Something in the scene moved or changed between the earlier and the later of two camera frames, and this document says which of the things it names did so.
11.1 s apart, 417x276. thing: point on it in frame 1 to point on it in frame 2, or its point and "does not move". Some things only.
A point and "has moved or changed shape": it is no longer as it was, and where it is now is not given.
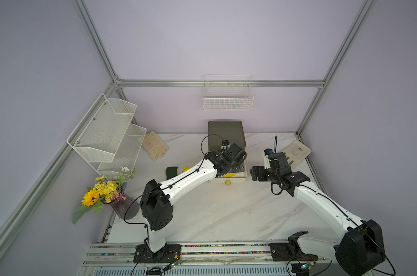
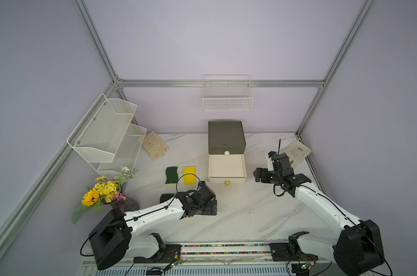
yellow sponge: (230, 175) has moved or changed shape
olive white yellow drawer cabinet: (220, 130) does not move
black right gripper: (261, 170) does not move
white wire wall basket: (227, 92) does not move
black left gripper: (239, 167) to (209, 206)
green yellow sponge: (171, 172) does not move
